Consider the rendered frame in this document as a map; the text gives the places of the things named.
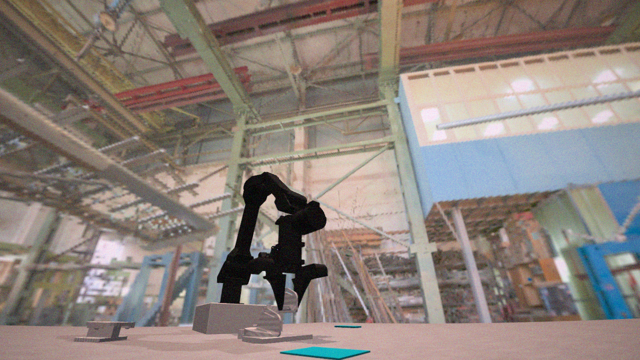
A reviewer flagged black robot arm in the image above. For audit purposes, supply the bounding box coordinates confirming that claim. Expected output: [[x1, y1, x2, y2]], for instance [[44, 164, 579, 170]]
[[217, 172, 327, 304]]

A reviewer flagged teal flat plate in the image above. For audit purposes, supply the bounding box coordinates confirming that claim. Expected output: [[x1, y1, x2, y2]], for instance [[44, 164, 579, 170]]
[[279, 346, 371, 360]]

